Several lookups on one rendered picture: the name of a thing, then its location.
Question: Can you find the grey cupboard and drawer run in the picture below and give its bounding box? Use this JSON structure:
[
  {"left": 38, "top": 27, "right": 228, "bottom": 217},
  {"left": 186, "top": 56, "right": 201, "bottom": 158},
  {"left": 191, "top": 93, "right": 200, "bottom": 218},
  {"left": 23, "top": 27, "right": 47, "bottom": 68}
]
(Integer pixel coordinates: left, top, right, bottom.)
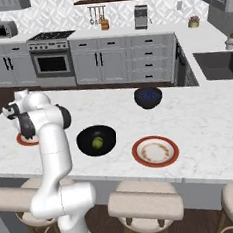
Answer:
[{"left": 68, "top": 29, "right": 181, "bottom": 91}]

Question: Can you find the steel range with oven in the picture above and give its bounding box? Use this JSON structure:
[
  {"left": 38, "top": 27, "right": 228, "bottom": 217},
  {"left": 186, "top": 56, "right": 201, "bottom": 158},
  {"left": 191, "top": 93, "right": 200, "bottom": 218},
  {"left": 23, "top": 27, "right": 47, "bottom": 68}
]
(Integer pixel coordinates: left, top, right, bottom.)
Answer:
[{"left": 25, "top": 29, "right": 81, "bottom": 91}]

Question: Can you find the dark sink basin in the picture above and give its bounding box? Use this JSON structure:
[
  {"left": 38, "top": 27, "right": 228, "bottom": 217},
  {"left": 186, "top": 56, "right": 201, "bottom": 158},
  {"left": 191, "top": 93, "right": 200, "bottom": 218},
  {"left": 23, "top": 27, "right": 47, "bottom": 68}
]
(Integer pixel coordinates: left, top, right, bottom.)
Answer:
[{"left": 192, "top": 49, "right": 233, "bottom": 84}]

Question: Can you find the silver toaster oven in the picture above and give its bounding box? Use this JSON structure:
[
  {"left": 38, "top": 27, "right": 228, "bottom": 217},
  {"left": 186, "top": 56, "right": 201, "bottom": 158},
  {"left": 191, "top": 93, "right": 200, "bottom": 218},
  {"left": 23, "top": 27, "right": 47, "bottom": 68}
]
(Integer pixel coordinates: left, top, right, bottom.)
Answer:
[{"left": 0, "top": 19, "right": 20, "bottom": 40}]

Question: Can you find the green lime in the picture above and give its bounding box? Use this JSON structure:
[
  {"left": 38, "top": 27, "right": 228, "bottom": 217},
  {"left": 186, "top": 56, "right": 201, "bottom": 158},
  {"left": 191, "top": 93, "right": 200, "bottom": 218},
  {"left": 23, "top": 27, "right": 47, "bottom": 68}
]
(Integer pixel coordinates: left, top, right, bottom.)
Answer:
[{"left": 91, "top": 136, "right": 105, "bottom": 150}]

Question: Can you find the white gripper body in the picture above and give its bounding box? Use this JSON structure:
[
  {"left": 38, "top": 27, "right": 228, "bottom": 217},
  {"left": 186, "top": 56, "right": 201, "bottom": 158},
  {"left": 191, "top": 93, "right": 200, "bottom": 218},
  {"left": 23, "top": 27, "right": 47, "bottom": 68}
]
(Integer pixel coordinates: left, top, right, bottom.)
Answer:
[{"left": 1, "top": 101, "right": 22, "bottom": 122}]

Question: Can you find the potted plant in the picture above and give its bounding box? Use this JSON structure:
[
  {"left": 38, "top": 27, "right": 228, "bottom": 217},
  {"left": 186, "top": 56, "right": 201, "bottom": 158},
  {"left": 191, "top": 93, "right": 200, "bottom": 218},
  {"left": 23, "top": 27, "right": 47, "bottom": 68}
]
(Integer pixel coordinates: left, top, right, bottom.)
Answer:
[{"left": 186, "top": 14, "right": 202, "bottom": 29}]

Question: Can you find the silver tap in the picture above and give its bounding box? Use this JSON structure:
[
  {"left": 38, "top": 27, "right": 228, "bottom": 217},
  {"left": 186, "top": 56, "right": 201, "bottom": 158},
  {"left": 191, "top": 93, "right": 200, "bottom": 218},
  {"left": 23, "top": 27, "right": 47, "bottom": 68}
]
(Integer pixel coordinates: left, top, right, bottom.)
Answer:
[{"left": 223, "top": 33, "right": 233, "bottom": 51}]

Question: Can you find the dark blue bowl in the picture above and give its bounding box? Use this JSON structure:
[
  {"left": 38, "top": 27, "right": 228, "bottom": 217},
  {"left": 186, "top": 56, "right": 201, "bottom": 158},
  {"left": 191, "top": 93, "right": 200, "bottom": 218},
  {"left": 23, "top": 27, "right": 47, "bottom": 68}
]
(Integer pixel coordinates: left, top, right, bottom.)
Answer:
[{"left": 133, "top": 85, "right": 164, "bottom": 111}]

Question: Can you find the rail with hanging tools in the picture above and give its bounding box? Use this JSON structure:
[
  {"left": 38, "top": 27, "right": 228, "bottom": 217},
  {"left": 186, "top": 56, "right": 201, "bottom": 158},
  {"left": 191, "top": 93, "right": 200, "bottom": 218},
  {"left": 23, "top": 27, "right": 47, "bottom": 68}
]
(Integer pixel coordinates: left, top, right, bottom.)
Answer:
[{"left": 86, "top": 5, "right": 108, "bottom": 27}]

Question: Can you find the red rimmed patterned plate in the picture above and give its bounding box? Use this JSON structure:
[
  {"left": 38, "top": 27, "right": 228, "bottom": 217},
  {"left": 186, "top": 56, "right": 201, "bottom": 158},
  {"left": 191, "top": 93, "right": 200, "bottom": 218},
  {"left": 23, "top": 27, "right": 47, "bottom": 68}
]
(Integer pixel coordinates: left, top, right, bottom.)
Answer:
[{"left": 130, "top": 133, "right": 182, "bottom": 171}]

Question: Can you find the grey tall cupboard unit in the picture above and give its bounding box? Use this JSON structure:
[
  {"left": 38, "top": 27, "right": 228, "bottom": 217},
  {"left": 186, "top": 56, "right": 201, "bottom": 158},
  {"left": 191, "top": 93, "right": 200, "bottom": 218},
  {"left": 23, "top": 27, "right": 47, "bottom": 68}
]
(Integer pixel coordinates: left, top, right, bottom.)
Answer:
[{"left": 191, "top": 0, "right": 233, "bottom": 40}]

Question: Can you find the black plate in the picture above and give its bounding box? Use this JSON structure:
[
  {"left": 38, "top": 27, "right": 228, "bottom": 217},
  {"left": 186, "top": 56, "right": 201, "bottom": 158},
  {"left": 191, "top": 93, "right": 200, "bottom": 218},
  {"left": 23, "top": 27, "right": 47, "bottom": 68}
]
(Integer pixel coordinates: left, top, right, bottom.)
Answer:
[{"left": 75, "top": 122, "right": 119, "bottom": 159}]

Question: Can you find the silver coffee machine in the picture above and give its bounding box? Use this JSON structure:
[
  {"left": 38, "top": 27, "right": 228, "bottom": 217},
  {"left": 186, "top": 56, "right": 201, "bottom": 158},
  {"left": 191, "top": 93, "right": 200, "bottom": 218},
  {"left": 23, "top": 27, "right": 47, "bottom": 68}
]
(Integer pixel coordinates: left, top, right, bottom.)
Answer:
[{"left": 132, "top": 4, "right": 153, "bottom": 31}]

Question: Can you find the wooden knife block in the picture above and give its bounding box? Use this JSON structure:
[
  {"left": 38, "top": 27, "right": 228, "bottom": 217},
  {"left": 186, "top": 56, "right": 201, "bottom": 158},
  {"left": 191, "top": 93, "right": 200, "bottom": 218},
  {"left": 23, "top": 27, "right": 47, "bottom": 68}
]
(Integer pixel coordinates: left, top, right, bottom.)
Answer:
[{"left": 100, "top": 18, "right": 110, "bottom": 32}]

